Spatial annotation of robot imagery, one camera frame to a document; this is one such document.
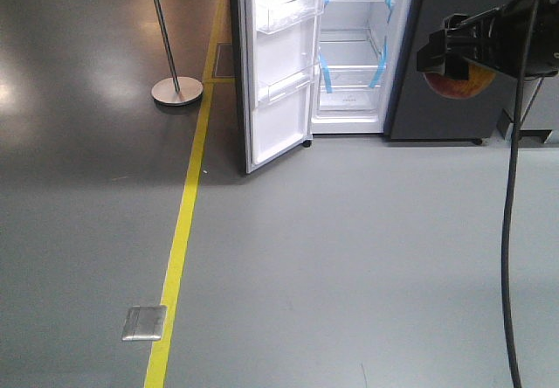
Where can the white open fridge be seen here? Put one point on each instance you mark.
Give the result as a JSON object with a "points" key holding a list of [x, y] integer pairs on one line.
{"points": [[366, 60]]}

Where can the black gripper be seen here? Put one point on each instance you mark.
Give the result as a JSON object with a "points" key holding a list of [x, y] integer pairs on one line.
{"points": [[518, 38]]}

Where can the fridge door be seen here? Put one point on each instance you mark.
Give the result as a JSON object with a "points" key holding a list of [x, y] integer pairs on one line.
{"points": [[277, 75]]}

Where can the silver floor socket plate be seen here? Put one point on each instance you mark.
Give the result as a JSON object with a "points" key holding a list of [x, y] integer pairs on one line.
{"points": [[144, 323]]}

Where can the red yellow apple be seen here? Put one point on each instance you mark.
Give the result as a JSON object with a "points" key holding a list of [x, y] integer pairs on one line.
{"points": [[480, 78]]}

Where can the matte silver stanchion post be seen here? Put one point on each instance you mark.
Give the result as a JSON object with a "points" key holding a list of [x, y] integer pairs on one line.
{"points": [[176, 90]]}

